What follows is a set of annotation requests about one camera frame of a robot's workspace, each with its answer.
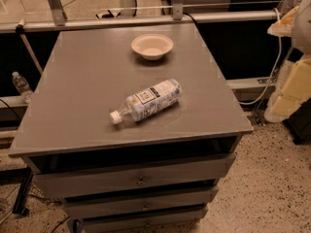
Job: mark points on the small clear water bottle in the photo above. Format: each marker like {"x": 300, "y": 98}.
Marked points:
{"x": 22, "y": 86}

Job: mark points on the wooden stick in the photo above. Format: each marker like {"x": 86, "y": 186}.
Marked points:
{"x": 20, "y": 31}

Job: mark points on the white paper bowl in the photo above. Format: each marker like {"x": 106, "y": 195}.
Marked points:
{"x": 152, "y": 46}

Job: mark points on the black floor stand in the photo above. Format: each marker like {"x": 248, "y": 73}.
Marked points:
{"x": 19, "y": 206}

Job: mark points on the grey drawer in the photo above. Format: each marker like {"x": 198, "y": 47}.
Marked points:
{"x": 95, "y": 181}
{"x": 140, "y": 200}
{"x": 144, "y": 220}

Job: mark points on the grey drawer cabinet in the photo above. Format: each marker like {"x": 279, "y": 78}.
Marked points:
{"x": 67, "y": 126}

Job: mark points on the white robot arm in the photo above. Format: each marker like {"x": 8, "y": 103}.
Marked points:
{"x": 300, "y": 41}

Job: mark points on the bottom grey drawer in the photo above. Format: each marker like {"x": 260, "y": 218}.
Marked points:
{"x": 144, "y": 220}

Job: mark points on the blue label plastic bottle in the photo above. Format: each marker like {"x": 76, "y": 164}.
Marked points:
{"x": 148, "y": 102}

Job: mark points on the top grey drawer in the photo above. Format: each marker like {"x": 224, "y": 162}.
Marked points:
{"x": 95, "y": 181}

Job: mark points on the middle grey drawer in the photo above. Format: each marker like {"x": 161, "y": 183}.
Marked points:
{"x": 140, "y": 200}

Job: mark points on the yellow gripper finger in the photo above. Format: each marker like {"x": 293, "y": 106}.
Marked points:
{"x": 284, "y": 26}
{"x": 295, "y": 91}

